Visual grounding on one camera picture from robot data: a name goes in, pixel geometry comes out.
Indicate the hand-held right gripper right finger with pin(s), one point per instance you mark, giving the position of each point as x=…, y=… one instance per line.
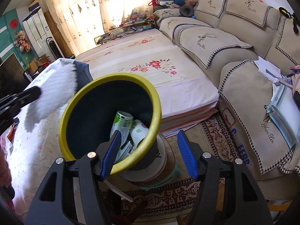
x=187, y=154

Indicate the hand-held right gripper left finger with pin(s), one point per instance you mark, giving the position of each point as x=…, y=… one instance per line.
x=112, y=152

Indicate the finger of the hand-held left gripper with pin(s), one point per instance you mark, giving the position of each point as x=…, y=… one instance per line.
x=30, y=95

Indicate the green and white can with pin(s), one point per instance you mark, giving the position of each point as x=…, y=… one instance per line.
x=123, y=124

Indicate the black bin with yellow rim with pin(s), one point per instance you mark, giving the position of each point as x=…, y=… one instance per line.
x=98, y=103

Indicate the black box with white print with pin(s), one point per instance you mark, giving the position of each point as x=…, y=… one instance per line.
x=28, y=76

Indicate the patterned rug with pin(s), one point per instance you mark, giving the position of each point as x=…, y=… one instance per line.
x=211, y=140

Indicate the large black television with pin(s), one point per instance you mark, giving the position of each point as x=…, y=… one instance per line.
x=11, y=75

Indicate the open cardboard box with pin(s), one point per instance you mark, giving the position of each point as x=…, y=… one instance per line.
x=41, y=62

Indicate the artificial flower decoration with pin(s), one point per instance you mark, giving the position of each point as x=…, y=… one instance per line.
x=22, y=41

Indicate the dark blue cloth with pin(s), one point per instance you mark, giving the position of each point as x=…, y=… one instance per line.
x=83, y=72

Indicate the white refrigerator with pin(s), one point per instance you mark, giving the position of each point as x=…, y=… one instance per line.
x=35, y=28

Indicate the brown wooden board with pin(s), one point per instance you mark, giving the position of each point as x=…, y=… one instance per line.
x=56, y=28

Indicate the floral mattress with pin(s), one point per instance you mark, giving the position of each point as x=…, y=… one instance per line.
x=164, y=86

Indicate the box on air conditioner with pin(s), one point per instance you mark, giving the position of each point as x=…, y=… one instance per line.
x=34, y=7

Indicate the cream embroidered curtain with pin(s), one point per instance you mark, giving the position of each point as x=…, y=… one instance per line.
x=77, y=16
x=131, y=0

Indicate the beige sofa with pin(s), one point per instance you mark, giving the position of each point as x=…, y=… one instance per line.
x=234, y=75

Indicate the glass coffee table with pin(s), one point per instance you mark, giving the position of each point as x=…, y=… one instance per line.
x=110, y=34

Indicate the clear plastic folder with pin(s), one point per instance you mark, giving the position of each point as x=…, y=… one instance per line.
x=283, y=117

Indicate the loose white papers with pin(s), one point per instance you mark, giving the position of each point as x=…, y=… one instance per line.
x=267, y=68

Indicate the pile of books and packets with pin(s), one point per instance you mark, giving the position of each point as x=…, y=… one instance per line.
x=138, y=22

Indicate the dark neck pillow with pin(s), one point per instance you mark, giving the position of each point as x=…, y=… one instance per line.
x=186, y=10

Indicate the yellow and black plush toy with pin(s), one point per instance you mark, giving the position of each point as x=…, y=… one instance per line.
x=289, y=18

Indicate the red round wall decoration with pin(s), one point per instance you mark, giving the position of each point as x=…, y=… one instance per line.
x=13, y=24

